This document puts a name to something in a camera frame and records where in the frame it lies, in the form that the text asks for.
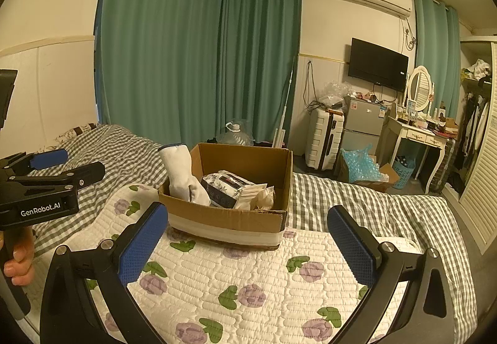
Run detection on blue laundry basket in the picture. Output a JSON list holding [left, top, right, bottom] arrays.
[[392, 156, 416, 189]]

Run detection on cream plastic packet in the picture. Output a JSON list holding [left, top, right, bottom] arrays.
[[233, 183, 268, 211]]

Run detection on ruffled floral pillow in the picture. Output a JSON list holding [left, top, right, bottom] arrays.
[[54, 123, 98, 147]]

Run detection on small open cardboard box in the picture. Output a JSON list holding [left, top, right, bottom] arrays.
[[355, 163, 400, 193]]

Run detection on black white patterned packet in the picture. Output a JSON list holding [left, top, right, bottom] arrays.
[[201, 170, 257, 209]]

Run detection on blue bubble wrap bag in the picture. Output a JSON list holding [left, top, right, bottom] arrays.
[[341, 146, 383, 183]]

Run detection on wall cables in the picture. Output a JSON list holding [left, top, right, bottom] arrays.
[[305, 61, 323, 112]]

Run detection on white wardrobe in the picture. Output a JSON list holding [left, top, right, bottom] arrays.
[[443, 35, 497, 255]]

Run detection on person's left hand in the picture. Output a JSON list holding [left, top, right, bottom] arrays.
[[2, 229, 36, 286]]

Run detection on black wall television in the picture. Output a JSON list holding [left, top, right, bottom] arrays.
[[347, 37, 409, 92]]

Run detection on clear plastic bag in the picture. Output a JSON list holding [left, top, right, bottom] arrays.
[[320, 81, 350, 108]]

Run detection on clear water jug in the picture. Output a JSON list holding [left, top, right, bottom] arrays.
[[219, 120, 254, 147]]

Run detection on white and green fuzzy sock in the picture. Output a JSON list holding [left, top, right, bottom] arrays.
[[158, 144, 212, 207]]

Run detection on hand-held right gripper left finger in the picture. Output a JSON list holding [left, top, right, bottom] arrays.
[[40, 201, 169, 344]]

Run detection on white oval mirror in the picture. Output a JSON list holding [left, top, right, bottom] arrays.
[[406, 65, 434, 114]]

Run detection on floral quilted mat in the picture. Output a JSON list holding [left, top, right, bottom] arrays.
[[33, 183, 408, 344]]

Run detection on white mop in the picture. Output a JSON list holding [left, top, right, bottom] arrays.
[[274, 56, 296, 148]]

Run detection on clothes pile on wardrobe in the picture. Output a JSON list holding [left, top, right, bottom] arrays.
[[462, 59, 492, 81]]

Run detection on white vanity table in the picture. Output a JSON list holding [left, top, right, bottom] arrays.
[[378, 115, 459, 193]]

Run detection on teal curtain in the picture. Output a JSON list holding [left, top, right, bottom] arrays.
[[97, 0, 226, 139], [413, 0, 461, 120], [215, 0, 303, 147]]

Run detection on silver small fridge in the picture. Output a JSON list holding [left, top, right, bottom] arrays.
[[344, 96, 389, 158]]

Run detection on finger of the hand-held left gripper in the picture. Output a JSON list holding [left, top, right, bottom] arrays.
[[8, 162, 106, 196], [0, 149, 69, 179]]

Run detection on white suitcase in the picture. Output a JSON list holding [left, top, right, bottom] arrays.
[[305, 108, 346, 170]]

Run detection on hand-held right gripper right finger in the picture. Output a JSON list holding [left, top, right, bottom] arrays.
[[327, 205, 455, 344]]

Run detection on hanging dark clothes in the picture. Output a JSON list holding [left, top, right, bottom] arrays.
[[454, 90, 490, 170]]

